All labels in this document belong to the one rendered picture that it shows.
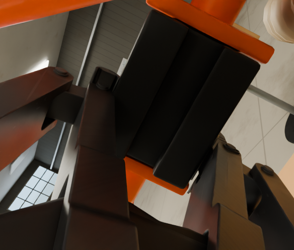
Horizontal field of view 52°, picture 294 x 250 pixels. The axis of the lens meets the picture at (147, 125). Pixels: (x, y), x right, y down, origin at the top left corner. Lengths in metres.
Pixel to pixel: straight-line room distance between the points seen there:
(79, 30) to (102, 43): 0.78
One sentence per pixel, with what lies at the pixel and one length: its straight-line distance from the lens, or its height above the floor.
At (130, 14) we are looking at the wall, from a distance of 9.00.
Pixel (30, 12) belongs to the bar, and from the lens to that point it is 0.19.
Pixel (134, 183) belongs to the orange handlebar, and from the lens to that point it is 0.17.
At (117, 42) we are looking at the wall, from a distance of 9.40.
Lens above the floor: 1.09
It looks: 4 degrees down
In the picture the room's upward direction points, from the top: 64 degrees counter-clockwise
